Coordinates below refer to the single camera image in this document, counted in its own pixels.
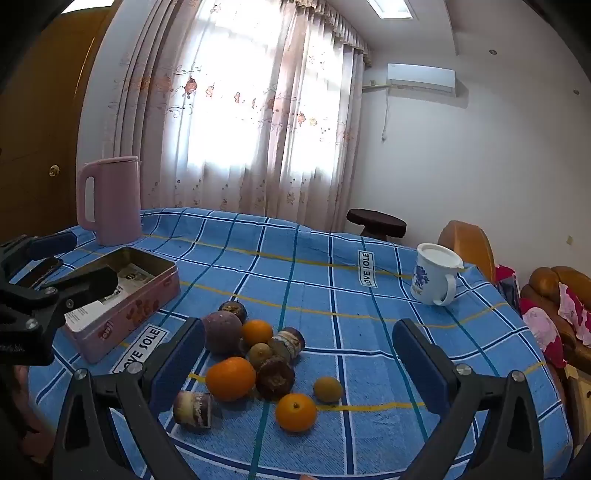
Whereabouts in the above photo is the cut purple fruit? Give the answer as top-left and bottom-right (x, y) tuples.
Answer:
(172, 391), (212, 430)
(267, 327), (305, 363)

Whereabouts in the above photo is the white wall air conditioner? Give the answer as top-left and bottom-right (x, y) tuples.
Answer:
(387, 63), (457, 97)

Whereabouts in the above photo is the large orange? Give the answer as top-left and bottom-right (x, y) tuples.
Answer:
(205, 357), (256, 402)

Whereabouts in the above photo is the sheer floral curtain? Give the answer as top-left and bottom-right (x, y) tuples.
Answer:
(102, 1), (370, 232)

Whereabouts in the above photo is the white blue floral mug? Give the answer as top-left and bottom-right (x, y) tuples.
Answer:
(411, 243), (464, 306)

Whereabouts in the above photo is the pink metal tin box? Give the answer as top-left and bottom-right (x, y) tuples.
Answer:
(65, 247), (180, 364)

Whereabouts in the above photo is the orange wooden chair back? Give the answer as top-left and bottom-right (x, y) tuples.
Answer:
(438, 220), (496, 283)

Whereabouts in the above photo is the left hand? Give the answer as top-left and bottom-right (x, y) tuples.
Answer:
(13, 366), (54, 463)

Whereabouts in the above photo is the pink electric kettle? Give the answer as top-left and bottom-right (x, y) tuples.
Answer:
(76, 156), (141, 246)

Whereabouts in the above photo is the large purple round fruit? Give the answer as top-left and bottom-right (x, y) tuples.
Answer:
(201, 311), (242, 355)

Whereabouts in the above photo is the pink red floral cloth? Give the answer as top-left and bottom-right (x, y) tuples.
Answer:
(496, 265), (590, 369)

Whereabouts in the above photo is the green kiwi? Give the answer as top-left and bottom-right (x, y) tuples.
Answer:
(314, 376), (344, 404)
(247, 343), (273, 370)

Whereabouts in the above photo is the dark brown mangosteen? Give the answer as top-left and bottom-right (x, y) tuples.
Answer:
(256, 356), (296, 401)

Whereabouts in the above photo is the brown wooden door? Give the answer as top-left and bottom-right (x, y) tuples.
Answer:
(1, 1), (120, 241)

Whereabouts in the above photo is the blue plaid tablecloth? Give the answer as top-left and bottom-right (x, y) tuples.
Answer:
(9, 206), (576, 480)

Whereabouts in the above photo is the dark round stool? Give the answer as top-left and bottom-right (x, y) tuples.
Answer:
(346, 208), (407, 241)

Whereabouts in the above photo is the dark wrinkled passion fruit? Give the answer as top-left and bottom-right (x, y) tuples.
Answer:
(218, 300), (247, 324)

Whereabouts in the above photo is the brown leather sofa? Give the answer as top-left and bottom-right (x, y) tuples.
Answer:
(522, 266), (590, 374)

